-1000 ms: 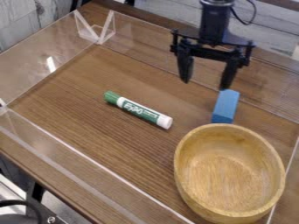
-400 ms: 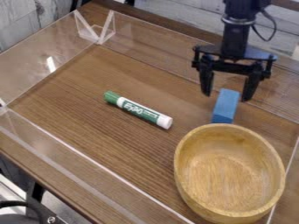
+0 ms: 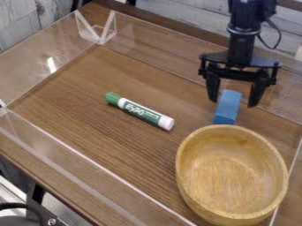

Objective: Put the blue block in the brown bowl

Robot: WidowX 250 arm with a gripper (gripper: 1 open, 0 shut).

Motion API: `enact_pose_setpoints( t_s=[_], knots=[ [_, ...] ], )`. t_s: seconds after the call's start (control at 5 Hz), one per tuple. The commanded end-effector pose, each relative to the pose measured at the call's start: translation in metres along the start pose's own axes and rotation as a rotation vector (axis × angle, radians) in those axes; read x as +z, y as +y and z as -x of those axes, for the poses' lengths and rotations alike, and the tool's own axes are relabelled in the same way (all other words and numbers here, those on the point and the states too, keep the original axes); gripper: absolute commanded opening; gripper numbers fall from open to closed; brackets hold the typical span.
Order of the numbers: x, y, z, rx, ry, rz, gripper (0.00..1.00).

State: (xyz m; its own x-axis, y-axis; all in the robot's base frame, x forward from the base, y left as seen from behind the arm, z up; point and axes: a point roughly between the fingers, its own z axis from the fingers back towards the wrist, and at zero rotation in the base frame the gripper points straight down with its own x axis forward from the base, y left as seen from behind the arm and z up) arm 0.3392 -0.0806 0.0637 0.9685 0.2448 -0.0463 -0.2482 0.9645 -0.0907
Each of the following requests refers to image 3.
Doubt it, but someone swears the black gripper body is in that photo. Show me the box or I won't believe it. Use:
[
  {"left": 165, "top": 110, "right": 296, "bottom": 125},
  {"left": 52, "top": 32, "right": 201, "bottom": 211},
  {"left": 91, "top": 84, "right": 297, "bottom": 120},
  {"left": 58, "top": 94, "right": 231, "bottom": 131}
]
[{"left": 198, "top": 51, "right": 282, "bottom": 87}]

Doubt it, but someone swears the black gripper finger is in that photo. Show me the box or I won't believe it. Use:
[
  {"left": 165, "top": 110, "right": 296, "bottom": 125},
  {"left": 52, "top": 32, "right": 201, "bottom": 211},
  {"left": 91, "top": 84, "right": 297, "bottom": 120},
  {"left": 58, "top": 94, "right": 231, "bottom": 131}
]
[
  {"left": 206, "top": 75, "right": 221, "bottom": 102},
  {"left": 248, "top": 77, "right": 269, "bottom": 108}
]

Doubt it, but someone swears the blue foam block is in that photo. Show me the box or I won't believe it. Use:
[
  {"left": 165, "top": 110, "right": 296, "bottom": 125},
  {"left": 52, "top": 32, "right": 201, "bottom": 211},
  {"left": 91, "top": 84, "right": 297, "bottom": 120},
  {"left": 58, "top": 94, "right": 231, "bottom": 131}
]
[{"left": 214, "top": 89, "right": 242, "bottom": 124}]

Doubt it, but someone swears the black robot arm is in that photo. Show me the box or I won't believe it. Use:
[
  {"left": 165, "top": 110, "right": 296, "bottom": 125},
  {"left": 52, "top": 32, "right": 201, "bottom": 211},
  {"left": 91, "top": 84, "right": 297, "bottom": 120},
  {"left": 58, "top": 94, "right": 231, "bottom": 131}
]
[{"left": 198, "top": 0, "right": 282, "bottom": 108}]

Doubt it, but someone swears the brown wooden bowl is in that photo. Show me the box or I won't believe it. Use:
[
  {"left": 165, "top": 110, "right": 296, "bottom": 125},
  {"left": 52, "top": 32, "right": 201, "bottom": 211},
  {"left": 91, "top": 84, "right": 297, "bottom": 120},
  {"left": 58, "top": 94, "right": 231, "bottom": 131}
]
[{"left": 177, "top": 124, "right": 289, "bottom": 226}]

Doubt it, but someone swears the green Expo marker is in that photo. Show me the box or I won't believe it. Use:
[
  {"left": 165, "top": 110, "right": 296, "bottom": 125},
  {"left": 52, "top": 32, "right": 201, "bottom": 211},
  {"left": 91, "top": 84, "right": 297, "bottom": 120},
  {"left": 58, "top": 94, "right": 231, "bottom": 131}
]
[{"left": 106, "top": 92, "right": 175, "bottom": 131}]

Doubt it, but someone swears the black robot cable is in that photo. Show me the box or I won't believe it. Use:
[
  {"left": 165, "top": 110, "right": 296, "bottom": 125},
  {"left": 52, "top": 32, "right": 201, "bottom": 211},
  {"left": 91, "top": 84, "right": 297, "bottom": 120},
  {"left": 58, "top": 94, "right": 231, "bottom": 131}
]
[{"left": 257, "top": 17, "right": 284, "bottom": 51}]

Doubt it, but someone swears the black cable lower left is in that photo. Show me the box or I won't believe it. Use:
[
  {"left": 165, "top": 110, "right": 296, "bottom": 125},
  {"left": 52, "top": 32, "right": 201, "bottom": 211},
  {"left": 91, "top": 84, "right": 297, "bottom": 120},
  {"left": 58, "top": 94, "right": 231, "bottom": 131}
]
[{"left": 0, "top": 202, "right": 44, "bottom": 226}]

